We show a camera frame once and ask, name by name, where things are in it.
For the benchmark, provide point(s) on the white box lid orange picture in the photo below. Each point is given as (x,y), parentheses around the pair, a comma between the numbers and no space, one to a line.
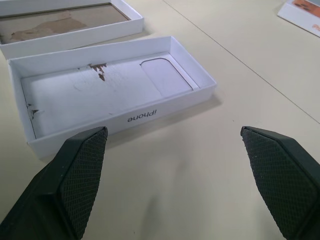
(305,15)

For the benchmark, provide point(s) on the white box with iPhone print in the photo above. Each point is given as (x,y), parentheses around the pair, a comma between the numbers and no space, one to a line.
(75,100)

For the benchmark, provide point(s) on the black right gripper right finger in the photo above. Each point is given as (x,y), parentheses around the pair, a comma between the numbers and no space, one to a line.
(282,185)

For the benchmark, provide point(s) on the white box with brown bottom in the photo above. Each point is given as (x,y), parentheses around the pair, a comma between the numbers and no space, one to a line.
(62,23)

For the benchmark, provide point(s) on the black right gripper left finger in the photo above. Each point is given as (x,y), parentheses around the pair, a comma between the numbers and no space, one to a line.
(62,190)

